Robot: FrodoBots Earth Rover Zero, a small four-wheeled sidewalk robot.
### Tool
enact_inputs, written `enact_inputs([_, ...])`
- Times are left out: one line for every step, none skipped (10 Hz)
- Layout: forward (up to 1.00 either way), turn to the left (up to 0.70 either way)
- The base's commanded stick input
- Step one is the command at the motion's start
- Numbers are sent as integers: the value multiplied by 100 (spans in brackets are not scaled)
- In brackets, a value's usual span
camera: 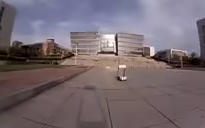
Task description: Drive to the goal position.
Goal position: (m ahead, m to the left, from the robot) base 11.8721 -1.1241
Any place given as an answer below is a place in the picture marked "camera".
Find small white robot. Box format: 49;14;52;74
116;64;128;82

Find wide stone steps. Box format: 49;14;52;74
59;54;173;70

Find grass lawn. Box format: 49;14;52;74
0;63;68;74

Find red brick pavement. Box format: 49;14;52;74
0;65;91;100

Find brown brick building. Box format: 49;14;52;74
20;38;73;57

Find grey stone kerb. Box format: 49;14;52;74
0;65;95;118

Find dark hedge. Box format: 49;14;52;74
0;48;74;65

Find low glass building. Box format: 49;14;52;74
155;48;190;62

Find small white building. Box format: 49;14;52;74
143;45;156;58

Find glass building with terraces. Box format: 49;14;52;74
69;31;145;57

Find grey concrete paved plaza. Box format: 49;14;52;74
0;64;205;128

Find tall pale building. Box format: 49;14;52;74
0;0;18;52

